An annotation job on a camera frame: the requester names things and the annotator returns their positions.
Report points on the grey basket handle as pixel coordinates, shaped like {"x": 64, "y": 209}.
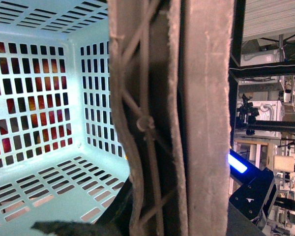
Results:
{"x": 169, "y": 62}

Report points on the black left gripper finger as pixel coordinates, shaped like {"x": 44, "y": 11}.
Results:
{"x": 63, "y": 228}

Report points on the light blue plastic basket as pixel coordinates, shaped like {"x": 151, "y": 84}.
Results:
{"x": 60, "y": 158}

